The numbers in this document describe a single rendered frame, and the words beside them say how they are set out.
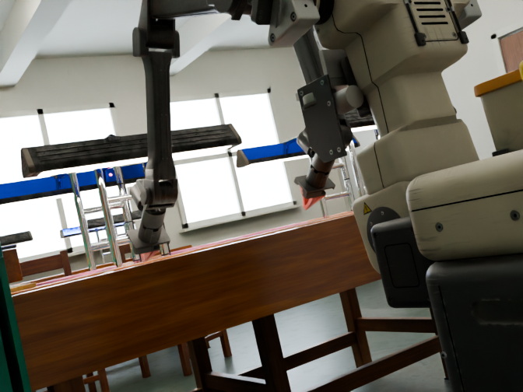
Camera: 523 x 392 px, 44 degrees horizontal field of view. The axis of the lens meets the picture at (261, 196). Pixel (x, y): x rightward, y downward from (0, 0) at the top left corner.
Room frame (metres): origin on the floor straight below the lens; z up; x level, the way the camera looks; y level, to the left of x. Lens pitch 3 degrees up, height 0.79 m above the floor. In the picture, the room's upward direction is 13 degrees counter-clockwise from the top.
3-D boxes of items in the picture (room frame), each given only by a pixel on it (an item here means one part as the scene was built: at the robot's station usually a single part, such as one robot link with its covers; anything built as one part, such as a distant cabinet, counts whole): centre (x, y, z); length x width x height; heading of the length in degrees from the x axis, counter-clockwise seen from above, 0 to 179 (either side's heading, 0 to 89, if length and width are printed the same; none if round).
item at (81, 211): (2.16, 0.56, 0.90); 0.20 x 0.19 x 0.45; 123
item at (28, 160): (1.75, 0.30, 1.08); 0.62 x 0.08 x 0.07; 123
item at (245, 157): (2.75, -0.21, 1.08); 0.62 x 0.08 x 0.07; 123
